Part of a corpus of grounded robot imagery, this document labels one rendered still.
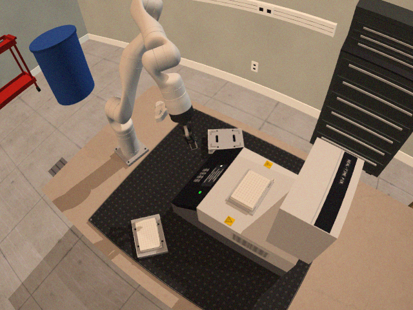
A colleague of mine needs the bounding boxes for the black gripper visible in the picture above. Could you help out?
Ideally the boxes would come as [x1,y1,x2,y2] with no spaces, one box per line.
[169,106,197,150]

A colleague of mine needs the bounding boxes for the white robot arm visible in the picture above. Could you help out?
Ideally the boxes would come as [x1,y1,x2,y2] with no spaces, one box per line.
[105,0,192,157]

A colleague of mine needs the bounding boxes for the grey benchtop machine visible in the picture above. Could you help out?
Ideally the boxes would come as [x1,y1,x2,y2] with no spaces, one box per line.
[171,138,365,276]

